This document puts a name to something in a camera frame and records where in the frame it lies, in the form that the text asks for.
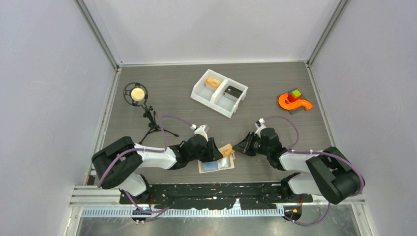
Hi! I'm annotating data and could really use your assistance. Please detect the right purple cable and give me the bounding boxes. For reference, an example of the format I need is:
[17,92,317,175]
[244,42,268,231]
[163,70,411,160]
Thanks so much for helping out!
[259,115,365,196]

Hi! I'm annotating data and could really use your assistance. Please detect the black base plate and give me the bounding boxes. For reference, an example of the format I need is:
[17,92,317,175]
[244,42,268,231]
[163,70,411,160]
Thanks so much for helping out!
[132,182,313,210]

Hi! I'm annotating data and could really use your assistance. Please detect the microphone on black tripod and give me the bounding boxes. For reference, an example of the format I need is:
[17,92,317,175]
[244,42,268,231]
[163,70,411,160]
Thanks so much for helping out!
[123,82,162,144]

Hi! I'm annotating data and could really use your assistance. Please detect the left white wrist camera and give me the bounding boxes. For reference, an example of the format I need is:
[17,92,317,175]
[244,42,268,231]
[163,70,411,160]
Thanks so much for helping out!
[190,124,209,141]

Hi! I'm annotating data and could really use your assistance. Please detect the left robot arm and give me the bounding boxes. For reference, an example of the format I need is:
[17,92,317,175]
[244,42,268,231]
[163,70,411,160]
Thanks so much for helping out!
[91,134,223,204]

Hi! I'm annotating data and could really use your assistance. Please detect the beige card holder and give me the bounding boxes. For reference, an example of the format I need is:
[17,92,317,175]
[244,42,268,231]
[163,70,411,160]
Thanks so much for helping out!
[198,153,236,174]

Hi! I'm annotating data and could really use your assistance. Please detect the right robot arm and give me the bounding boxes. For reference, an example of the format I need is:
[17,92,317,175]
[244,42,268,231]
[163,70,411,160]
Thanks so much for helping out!
[233,128,365,205]

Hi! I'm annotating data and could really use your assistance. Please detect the orange toy with blocks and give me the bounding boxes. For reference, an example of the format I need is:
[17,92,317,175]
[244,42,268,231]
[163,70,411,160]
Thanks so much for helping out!
[277,88,313,115]

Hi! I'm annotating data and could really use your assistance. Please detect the orange card stack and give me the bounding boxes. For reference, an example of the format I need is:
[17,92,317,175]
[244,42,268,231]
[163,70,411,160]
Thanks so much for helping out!
[205,77,222,91]

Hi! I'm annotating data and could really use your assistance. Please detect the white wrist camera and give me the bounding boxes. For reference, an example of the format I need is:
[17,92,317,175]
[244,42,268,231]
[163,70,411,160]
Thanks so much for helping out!
[190,124,209,141]
[255,118,266,137]

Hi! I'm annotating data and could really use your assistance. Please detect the white two-compartment bin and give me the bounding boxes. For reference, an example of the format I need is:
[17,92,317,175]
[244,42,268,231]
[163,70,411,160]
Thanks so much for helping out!
[190,69,248,118]

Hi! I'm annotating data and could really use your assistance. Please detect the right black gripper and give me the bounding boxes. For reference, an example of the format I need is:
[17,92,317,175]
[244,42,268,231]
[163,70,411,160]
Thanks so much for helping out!
[232,132,270,157]

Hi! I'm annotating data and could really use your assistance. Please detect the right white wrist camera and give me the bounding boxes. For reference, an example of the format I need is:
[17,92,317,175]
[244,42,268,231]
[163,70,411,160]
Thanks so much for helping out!
[255,118,266,137]

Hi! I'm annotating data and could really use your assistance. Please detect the black card stack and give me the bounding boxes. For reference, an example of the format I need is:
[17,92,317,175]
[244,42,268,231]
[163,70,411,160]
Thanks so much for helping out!
[224,86,243,102]

